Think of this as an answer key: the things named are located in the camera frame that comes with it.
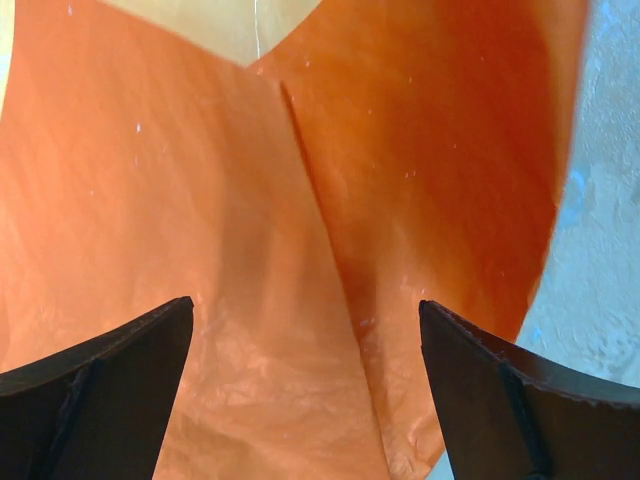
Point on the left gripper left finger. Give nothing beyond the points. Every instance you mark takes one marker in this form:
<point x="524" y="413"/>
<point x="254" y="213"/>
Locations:
<point x="99" y="409"/>

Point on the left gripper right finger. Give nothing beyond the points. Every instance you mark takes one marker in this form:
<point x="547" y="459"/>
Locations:
<point x="508" y="413"/>

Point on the orange wrapping paper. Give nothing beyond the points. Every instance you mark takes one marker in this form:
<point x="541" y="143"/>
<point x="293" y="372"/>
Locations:
<point x="383" y="152"/>

